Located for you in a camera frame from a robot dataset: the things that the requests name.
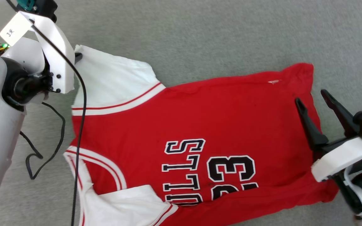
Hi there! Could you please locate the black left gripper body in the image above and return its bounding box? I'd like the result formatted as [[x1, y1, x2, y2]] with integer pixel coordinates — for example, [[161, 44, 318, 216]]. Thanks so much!
[[0, 38, 54, 109]]

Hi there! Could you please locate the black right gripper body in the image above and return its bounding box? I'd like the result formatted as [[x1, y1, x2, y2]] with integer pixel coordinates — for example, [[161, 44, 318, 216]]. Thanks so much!
[[314, 136, 362, 217]]

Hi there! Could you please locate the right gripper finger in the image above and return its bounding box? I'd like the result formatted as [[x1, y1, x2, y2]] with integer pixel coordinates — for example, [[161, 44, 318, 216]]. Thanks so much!
[[321, 89, 359, 137], [295, 98, 329, 150]]

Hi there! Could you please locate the red and white basketball jersey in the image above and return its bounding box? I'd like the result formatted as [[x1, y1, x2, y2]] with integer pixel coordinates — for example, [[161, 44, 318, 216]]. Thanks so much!
[[63, 45, 339, 226]]

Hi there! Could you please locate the white cable tag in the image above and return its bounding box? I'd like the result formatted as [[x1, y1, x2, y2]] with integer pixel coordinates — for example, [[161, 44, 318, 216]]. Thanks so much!
[[0, 12, 32, 46]]

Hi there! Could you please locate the teal cable connector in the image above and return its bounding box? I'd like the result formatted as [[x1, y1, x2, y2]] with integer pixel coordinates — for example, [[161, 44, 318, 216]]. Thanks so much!
[[16, 0, 37, 11]]

